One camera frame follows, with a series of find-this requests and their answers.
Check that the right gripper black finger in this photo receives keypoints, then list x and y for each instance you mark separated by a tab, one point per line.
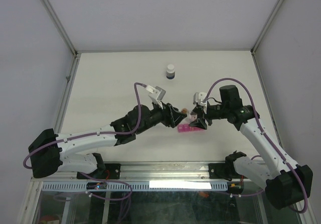
199	110
199	123

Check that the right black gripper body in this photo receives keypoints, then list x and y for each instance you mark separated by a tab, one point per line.
215	112

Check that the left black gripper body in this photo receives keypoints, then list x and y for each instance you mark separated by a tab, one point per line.
158	116

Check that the clear pill bottle orange cap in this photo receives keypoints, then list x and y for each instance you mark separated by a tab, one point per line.
191	116

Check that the pink pill organizer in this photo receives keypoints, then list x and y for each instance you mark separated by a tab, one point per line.
185	128

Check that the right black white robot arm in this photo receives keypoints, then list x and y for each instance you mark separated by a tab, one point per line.
283	180

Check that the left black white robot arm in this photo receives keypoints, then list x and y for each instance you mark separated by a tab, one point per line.
50	153

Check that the white capped blue bottle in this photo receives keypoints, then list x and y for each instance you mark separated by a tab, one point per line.
170	71

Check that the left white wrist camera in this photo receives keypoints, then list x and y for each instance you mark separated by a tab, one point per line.
156	95

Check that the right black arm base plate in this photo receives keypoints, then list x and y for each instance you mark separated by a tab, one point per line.
218	170

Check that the aluminium mounting rail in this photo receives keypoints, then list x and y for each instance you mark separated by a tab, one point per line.
136	171

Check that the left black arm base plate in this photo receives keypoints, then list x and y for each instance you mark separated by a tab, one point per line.
109	171

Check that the left aluminium frame post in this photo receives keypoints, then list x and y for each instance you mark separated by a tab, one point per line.
59	27

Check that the aluminium frame post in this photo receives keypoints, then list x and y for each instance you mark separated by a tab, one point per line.
59	27
277	6

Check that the right aluminium frame post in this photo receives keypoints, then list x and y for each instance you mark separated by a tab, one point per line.
277	6

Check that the grey slotted cable duct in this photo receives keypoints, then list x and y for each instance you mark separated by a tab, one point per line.
154	185

